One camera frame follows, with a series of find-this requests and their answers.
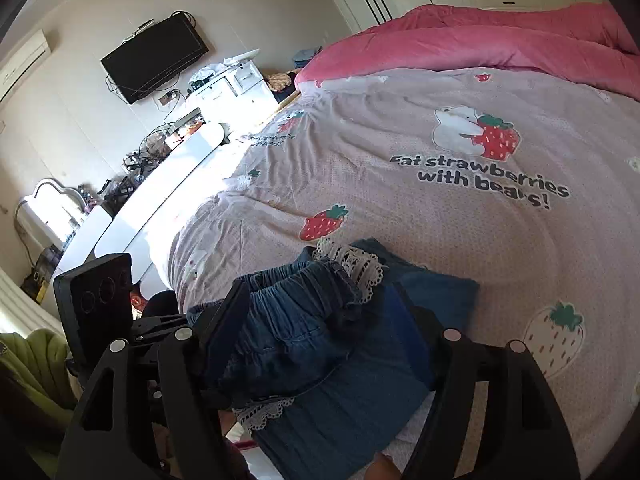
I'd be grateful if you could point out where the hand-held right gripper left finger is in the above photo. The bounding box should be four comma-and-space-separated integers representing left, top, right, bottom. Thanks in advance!
57, 281, 252, 480

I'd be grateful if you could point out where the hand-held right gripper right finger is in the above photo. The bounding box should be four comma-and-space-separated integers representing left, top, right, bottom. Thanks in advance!
385, 281, 581, 480

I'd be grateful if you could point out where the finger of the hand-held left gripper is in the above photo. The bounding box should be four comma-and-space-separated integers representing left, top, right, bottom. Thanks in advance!
131, 310, 201, 343

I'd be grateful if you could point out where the blue denim pants lace trim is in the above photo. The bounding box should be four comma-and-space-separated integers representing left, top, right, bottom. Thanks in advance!
187, 237, 481, 466

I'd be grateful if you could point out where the white framed mirror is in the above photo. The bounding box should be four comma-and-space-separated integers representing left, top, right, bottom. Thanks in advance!
15, 177, 96, 261

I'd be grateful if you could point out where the white desk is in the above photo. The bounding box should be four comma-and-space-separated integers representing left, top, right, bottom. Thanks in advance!
60, 122, 226, 281

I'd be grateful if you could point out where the pink printed bed cover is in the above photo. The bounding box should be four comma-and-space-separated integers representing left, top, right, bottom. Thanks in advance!
167, 67, 640, 480

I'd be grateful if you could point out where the white dresser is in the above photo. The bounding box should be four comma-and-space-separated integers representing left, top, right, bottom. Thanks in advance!
187, 62, 278, 122

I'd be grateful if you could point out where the white air conditioner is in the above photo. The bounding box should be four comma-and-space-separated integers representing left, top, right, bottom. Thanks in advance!
0, 30, 53, 103

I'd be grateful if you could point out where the white plastic bag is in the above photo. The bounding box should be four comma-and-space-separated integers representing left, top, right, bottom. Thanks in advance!
189, 49, 262, 92

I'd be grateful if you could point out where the yellow floral cloth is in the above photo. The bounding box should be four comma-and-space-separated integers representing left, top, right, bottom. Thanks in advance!
262, 72, 297, 94

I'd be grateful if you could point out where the blue clothes pile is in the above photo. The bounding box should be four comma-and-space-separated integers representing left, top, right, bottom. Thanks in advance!
292, 47, 324, 69

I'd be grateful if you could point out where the pink quilt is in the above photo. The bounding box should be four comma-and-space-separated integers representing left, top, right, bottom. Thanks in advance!
295, 2, 640, 103

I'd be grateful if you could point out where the tangle of black cables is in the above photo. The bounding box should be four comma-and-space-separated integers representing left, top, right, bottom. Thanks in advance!
121, 124, 174, 182

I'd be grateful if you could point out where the black wall television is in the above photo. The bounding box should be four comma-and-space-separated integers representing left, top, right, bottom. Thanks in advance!
100, 14, 210, 106

